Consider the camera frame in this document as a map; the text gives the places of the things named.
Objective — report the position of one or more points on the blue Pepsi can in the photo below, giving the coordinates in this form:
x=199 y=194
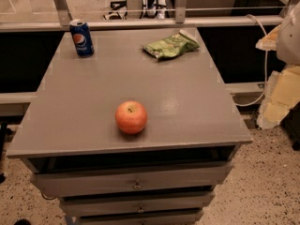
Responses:
x=80 y=33

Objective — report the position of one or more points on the red apple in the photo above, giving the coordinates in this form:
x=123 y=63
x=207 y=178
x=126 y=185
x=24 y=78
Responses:
x=131 y=117

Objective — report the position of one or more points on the green jalapeno chip bag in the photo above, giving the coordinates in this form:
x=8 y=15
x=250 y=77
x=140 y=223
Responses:
x=172 y=46

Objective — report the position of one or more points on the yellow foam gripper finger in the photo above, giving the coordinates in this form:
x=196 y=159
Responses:
x=282 y=94

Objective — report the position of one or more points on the metal window railing frame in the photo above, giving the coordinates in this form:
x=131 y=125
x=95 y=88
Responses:
x=55 y=15

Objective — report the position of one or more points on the grey drawer cabinet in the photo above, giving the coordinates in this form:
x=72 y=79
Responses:
x=123 y=138

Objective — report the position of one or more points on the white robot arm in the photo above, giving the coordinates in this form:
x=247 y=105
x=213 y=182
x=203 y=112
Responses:
x=285 y=39

